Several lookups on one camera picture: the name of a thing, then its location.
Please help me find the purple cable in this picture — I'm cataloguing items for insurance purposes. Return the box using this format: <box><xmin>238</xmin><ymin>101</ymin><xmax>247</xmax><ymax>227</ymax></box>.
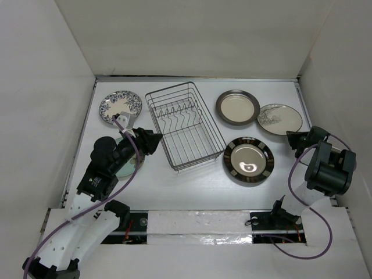
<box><xmin>271</xmin><ymin>135</ymin><xmax>357</xmax><ymax>259</ymax></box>
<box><xmin>22</xmin><ymin>116</ymin><xmax>142</xmax><ymax>279</ymax></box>

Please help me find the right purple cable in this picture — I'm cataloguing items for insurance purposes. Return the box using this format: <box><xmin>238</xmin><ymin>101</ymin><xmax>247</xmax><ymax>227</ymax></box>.
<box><xmin>271</xmin><ymin>135</ymin><xmax>357</xmax><ymax>259</ymax></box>

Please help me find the blue floral plate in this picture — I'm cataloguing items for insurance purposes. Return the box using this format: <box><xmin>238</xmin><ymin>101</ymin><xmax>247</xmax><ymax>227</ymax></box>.
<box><xmin>99</xmin><ymin>91</ymin><xmax>142</xmax><ymax>124</ymax></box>

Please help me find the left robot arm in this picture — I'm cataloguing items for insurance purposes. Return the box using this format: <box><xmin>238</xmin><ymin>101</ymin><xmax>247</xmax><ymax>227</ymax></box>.
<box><xmin>22</xmin><ymin>128</ymin><xmax>163</xmax><ymax>278</ymax></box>

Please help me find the dark striped rim plate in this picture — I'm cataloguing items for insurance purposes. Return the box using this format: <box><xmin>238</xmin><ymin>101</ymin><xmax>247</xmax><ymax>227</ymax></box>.
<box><xmin>223</xmin><ymin>137</ymin><xmax>275</xmax><ymax>184</ymax></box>

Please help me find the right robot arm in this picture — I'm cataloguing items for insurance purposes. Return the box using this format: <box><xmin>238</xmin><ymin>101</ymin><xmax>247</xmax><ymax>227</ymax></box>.
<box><xmin>268</xmin><ymin>126</ymin><xmax>356</xmax><ymax>228</ymax></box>

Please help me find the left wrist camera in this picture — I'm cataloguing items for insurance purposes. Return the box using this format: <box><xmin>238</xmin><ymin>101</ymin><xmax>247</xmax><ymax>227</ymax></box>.
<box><xmin>112</xmin><ymin>112</ymin><xmax>135</xmax><ymax>131</ymax></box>

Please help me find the green flower plate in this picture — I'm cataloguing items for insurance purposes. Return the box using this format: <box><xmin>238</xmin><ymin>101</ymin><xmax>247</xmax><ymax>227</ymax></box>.
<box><xmin>115</xmin><ymin>138</ymin><xmax>145</xmax><ymax>178</ymax></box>

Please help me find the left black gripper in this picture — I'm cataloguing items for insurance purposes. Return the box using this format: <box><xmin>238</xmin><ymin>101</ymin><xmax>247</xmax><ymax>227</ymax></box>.
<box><xmin>110</xmin><ymin>127</ymin><xmax>162</xmax><ymax>174</ymax></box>

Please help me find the wire dish rack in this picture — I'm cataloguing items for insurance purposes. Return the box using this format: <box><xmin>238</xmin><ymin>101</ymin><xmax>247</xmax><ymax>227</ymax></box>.
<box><xmin>145</xmin><ymin>81</ymin><xmax>226</xmax><ymax>171</ymax></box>

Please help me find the brown rim cream plate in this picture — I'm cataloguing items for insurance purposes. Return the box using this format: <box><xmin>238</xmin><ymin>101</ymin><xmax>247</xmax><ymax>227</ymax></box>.
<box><xmin>215</xmin><ymin>90</ymin><xmax>260</xmax><ymax>126</ymax></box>

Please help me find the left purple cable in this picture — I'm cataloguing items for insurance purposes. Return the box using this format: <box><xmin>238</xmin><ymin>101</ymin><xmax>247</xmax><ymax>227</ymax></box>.
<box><xmin>22</xmin><ymin>116</ymin><xmax>142</xmax><ymax>279</ymax></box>

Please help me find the grey tree pattern plate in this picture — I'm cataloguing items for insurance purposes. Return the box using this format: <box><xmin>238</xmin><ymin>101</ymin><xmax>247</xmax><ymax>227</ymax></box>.
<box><xmin>257</xmin><ymin>103</ymin><xmax>303</xmax><ymax>135</ymax></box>

